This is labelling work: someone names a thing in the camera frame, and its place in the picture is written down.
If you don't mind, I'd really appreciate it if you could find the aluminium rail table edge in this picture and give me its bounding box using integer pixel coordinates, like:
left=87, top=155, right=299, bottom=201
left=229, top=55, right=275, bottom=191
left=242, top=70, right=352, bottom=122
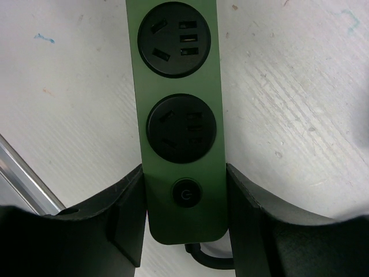
left=1, top=137, right=65, bottom=215

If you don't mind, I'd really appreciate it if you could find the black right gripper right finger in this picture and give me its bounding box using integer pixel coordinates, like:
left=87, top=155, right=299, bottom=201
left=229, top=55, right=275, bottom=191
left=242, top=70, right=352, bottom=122
left=227, top=164, right=368, bottom=276

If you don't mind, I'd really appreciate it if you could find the green power strip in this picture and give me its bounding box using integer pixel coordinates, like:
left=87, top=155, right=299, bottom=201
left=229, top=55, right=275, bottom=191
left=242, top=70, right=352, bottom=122
left=126, top=1, right=228, bottom=245

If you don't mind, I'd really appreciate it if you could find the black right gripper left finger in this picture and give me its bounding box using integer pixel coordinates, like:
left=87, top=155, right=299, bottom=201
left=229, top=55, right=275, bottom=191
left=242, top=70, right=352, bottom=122
left=1, top=166, right=146, bottom=276

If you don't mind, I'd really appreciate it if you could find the black cable of green strip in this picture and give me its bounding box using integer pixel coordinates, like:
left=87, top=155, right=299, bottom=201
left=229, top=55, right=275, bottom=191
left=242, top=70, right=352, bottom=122
left=184, top=242, right=235, bottom=269

